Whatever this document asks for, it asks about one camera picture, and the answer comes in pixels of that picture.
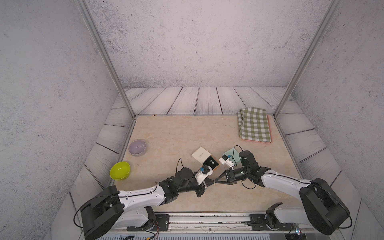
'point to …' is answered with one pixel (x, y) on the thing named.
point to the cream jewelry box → (201, 155)
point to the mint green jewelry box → (232, 155)
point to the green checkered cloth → (253, 124)
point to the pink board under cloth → (262, 141)
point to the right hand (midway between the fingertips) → (218, 183)
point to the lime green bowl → (120, 170)
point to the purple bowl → (137, 147)
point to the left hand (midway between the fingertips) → (214, 184)
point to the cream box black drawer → (214, 166)
